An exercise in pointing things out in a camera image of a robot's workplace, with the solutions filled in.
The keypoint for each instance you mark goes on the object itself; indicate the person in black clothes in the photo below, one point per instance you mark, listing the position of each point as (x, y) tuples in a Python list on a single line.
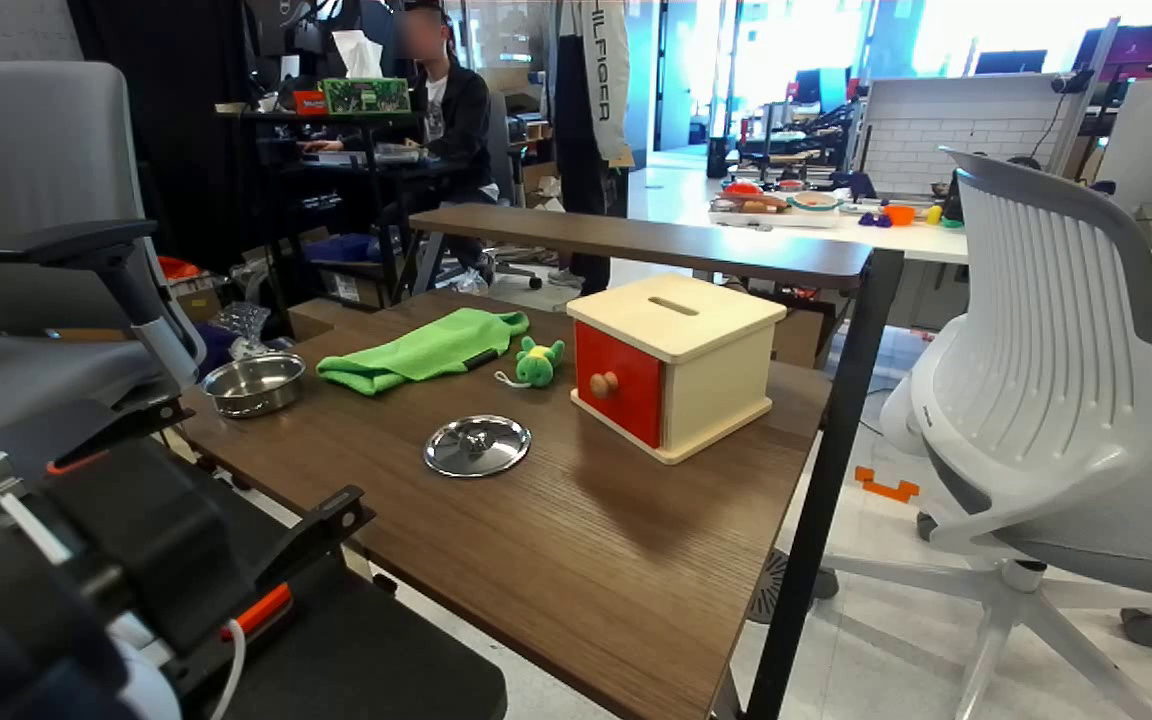
[(459, 123)]

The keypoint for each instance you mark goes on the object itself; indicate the grey office chair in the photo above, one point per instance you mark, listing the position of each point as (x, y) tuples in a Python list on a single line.
[(31, 202)]

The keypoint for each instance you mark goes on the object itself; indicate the dark wooden side table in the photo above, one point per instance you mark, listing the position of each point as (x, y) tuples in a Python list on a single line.
[(628, 243)]

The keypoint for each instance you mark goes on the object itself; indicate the orange toy on desk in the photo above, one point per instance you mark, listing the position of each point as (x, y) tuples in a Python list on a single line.
[(751, 198)]

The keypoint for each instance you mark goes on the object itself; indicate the black storage shelf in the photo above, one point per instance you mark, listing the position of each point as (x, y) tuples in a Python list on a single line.
[(339, 186)]

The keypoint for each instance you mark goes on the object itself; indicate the orange floor marker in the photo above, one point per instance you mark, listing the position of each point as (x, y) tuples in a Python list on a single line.
[(884, 486)]

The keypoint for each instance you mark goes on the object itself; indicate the white pegboard panel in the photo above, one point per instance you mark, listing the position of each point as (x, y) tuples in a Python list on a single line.
[(961, 133)]

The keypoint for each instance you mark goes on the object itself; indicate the red drawer with wooden knob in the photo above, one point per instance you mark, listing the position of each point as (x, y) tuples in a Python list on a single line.
[(628, 387)]

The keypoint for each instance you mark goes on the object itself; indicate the black caster wheel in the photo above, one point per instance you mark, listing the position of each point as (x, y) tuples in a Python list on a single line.
[(1145, 624)]

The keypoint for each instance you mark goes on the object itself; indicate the white ribbed office chair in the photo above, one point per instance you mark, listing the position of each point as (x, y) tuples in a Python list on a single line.
[(1070, 360)]

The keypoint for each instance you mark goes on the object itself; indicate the black metal table leg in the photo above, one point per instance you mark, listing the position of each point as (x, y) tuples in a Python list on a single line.
[(828, 454)]

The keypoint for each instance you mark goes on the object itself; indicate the black mounting platform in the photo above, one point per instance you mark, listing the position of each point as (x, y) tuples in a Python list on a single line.
[(96, 587)]

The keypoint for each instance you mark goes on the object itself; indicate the cream wooden slotted box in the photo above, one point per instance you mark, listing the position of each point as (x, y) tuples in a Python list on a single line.
[(718, 360)]

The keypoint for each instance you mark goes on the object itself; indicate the green cloth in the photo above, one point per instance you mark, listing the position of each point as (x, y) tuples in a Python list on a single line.
[(422, 351)]

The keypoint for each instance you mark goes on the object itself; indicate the white desk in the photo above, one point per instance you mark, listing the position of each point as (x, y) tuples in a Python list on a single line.
[(920, 236)]

